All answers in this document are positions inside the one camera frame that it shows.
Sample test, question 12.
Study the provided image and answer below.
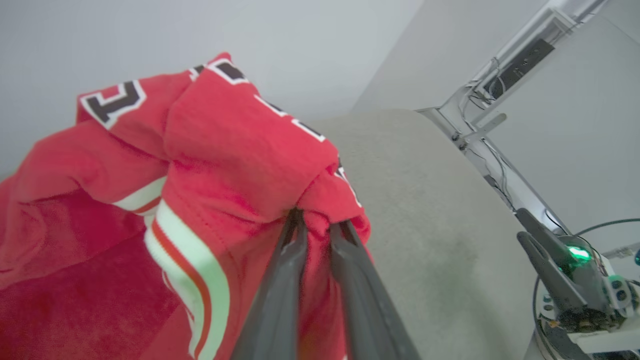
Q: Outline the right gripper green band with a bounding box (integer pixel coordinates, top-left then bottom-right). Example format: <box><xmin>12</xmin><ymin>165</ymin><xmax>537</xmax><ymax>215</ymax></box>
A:
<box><xmin>514</xmin><ymin>207</ymin><xmax>638</xmax><ymax>332</ymax></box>

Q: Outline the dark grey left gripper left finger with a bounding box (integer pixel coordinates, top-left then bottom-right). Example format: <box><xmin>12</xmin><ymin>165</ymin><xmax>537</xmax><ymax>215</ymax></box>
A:
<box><xmin>230</xmin><ymin>207</ymin><xmax>309</xmax><ymax>360</ymax></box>

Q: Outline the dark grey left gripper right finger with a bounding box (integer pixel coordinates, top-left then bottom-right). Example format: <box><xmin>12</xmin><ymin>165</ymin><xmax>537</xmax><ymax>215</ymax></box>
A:
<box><xmin>330</xmin><ymin>220</ymin><xmax>422</xmax><ymax>360</ymax></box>

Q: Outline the red basketball jersey white trim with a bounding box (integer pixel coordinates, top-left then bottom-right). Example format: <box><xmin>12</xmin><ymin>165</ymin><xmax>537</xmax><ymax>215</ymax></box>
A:
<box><xmin>0</xmin><ymin>51</ymin><xmax>373</xmax><ymax>360</ymax></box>

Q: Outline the black power strip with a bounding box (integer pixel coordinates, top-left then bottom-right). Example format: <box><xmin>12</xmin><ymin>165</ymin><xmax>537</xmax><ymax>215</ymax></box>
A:
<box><xmin>484</xmin><ymin>39</ymin><xmax>557</xmax><ymax>99</ymax></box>

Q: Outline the thin black cable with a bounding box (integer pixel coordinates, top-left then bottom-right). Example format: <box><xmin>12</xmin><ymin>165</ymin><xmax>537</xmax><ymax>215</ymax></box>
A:
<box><xmin>481</xmin><ymin>139</ymin><xmax>517</xmax><ymax>213</ymax></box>
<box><xmin>574</xmin><ymin>217</ymin><xmax>640</xmax><ymax>239</ymax></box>

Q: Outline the silver metal frame rail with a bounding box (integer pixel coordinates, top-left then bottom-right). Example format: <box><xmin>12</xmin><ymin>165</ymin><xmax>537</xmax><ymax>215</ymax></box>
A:
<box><xmin>417</xmin><ymin>0</ymin><xmax>613</xmax><ymax>236</ymax></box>

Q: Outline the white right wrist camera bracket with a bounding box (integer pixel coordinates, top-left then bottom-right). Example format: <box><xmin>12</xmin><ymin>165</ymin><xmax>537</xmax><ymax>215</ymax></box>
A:
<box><xmin>567</xmin><ymin>315</ymin><xmax>640</xmax><ymax>355</ymax></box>

